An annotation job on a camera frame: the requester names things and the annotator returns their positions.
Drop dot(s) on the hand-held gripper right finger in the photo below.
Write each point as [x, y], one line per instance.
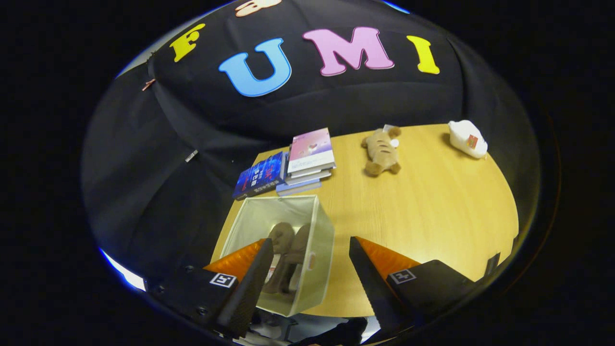
[372, 283]

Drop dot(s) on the dark blue cover book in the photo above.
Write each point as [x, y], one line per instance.
[259, 177]

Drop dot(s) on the pale green storage box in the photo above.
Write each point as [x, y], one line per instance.
[319, 250]

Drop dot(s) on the small silver clip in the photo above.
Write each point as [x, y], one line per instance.
[191, 155]

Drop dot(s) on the brown slipper shoe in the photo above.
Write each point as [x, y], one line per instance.
[300, 245]
[281, 235]

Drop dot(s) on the light blue book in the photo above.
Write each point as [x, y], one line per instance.
[298, 187]

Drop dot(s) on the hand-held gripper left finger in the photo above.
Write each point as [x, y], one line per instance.
[247, 288]

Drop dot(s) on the small red clip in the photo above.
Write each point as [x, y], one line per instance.
[148, 84]

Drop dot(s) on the pink cover book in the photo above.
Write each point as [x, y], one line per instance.
[312, 146]

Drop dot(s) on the white plush toy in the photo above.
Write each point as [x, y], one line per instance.
[466, 137]

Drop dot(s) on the white book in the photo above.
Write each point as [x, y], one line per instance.
[310, 175]

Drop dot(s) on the brown plush toy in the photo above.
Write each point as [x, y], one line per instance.
[382, 151]

